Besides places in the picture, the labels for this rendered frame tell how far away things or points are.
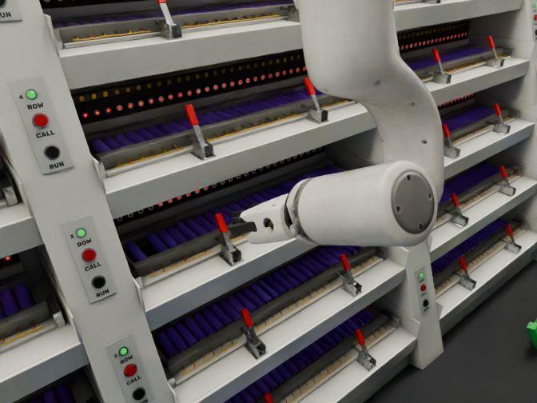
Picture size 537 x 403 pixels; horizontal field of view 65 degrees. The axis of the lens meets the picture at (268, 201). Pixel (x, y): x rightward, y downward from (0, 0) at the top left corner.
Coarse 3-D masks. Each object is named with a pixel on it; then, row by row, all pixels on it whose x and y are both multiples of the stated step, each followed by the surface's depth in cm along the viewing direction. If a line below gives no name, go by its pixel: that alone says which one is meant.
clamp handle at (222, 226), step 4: (216, 216) 75; (220, 216) 75; (216, 220) 76; (220, 220) 75; (220, 224) 75; (224, 224) 76; (220, 228) 75; (224, 228) 75; (224, 232) 76; (224, 236) 75; (228, 236) 76; (228, 240) 76; (228, 244) 76; (232, 244) 76; (228, 248) 76; (232, 248) 76
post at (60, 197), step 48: (0, 48) 53; (48, 48) 56; (0, 96) 53; (0, 144) 64; (48, 192) 57; (96, 192) 60; (48, 240) 57; (96, 336) 62; (144, 336) 66; (96, 384) 67
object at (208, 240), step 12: (228, 228) 81; (192, 240) 78; (204, 240) 78; (168, 252) 75; (180, 252) 75; (192, 252) 77; (132, 264) 72; (144, 264) 72; (156, 264) 73; (168, 264) 75; (180, 264) 74
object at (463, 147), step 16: (464, 96) 139; (480, 96) 144; (464, 112) 138; (480, 112) 137; (496, 112) 126; (512, 112) 136; (528, 112) 134; (448, 128) 125; (464, 128) 124; (480, 128) 129; (496, 128) 127; (512, 128) 130; (528, 128) 132; (448, 144) 114; (464, 144) 120; (480, 144) 120; (496, 144) 122; (512, 144) 129; (448, 160) 111; (464, 160) 114; (480, 160) 120; (448, 176) 112
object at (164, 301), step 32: (352, 160) 104; (224, 192) 91; (128, 224) 80; (192, 256) 78; (256, 256) 77; (288, 256) 83; (160, 288) 70; (192, 288) 70; (224, 288) 75; (160, 320) 69
